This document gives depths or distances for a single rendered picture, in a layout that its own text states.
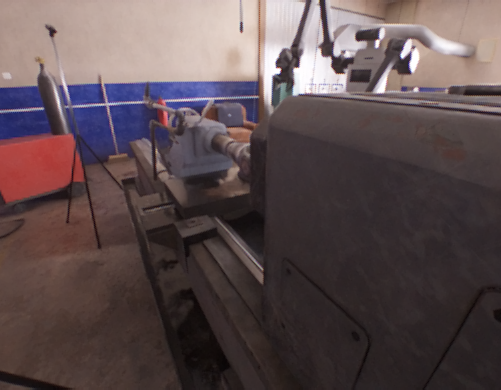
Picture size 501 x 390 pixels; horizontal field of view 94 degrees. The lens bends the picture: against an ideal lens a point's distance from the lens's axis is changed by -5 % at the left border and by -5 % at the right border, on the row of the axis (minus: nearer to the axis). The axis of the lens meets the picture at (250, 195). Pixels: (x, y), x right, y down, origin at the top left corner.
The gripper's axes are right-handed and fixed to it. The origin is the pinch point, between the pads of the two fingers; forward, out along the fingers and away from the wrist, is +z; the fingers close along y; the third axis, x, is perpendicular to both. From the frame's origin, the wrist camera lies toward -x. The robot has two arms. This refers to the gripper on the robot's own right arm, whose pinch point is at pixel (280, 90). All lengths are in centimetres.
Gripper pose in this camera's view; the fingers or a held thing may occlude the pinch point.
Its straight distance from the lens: 159.5
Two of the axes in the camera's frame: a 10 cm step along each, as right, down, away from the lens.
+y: 6.5, 3.2, -6.9
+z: -3.8, 9.2, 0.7
